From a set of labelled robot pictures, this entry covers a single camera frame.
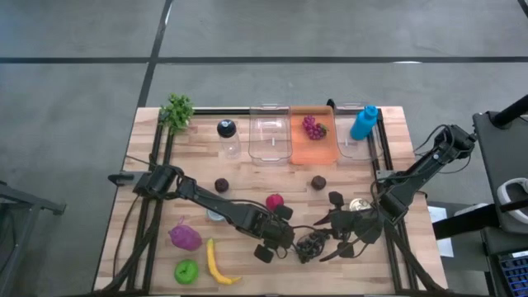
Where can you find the dark toy plum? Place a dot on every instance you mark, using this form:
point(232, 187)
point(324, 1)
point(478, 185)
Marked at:
point(318, 182)
point(221, 185)

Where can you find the white grey headset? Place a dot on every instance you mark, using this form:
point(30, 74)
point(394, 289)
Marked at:
point(505, 194)

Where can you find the laptop keyboard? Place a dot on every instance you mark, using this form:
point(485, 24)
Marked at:
point(515, 276)

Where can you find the orange plastic bin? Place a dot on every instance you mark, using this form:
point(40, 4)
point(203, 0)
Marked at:
point(313, 150)

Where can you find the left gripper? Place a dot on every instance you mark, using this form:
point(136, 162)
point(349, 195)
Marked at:
point(264, 229)

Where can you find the clear plastic bin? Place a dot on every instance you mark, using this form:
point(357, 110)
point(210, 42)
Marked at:
point(350, 148)
point(270, 140)

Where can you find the green toy vegetable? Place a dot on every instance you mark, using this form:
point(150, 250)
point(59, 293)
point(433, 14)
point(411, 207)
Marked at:
point(186, 272)

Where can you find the white paper sheet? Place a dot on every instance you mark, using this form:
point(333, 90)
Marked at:
point(437, 212)

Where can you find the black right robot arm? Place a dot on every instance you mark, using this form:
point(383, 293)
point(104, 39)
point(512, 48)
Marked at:
point(416, 173)

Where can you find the black aluminium rig frame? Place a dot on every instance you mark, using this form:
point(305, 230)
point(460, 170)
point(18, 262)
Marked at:
point(247, 111)

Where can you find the green plant in white pot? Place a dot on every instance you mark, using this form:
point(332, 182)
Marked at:
point(178, 110)

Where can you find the grey metal stand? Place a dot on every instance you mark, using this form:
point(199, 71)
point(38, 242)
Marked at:
point(24, 197)

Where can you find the red round toy fruit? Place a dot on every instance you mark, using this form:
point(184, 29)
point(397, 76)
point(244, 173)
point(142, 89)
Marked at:
point(273, 201)

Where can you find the yellowfin tuna can teal label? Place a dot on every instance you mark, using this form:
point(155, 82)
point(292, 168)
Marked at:
point(213, 215)

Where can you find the red toy grape bunch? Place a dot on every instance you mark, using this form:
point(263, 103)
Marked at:
point(314, 128)

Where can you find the small black clamp fixture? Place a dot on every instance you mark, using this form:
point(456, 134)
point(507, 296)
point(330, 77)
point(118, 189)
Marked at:
point(330, 104)

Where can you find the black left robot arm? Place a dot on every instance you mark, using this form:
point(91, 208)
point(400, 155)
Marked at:
point(206, 200)

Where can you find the black diagonal pole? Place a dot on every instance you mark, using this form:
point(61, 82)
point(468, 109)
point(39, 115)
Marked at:
point(511, 111)

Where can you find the black toy grape bunch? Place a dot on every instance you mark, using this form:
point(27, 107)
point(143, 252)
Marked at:
point(311, 247)

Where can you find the yellow toy banana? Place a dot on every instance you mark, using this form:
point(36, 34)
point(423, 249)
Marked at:
point(214, 264)

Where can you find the grey metal mounting plate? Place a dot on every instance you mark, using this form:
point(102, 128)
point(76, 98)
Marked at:
point(383, 175)

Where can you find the black cart crossbar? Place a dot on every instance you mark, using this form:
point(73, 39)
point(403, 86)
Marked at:
point(462, 222)

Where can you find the black side cart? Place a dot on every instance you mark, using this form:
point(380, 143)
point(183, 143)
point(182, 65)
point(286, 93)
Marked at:
point(495, 156)

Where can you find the blue squeeze bottle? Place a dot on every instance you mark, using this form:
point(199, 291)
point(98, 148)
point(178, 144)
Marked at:
point(363, 123)

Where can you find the clear jar with black lid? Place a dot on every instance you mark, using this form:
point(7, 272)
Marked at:
point(227, 128)

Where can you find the gold lidded tuna can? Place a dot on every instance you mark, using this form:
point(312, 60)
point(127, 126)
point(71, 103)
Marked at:
point(359, 204)

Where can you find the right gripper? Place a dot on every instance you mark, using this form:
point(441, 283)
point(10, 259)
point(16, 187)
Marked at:
point(363, 227)

